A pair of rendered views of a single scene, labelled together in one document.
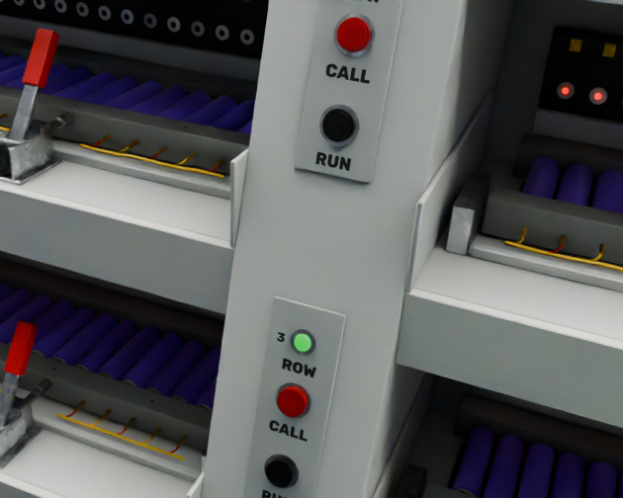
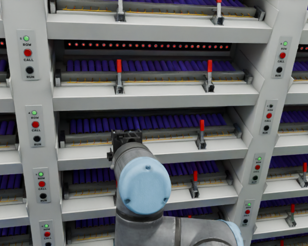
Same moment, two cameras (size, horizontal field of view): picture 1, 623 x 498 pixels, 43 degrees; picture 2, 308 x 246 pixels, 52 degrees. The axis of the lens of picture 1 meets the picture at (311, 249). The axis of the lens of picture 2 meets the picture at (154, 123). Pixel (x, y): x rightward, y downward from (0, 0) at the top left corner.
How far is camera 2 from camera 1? 0.90 m
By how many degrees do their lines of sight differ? 31
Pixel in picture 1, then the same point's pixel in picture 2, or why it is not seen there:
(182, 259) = (238, 152)
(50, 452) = (202, 191)
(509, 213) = not seen: hidden behind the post
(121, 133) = (208, 131)
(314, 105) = (262, 126)
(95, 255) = (221, 156)
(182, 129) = (220, 128)
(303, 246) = (259, 145)
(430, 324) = (276, 150)
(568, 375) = (293, 150)
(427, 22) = (278, 112)
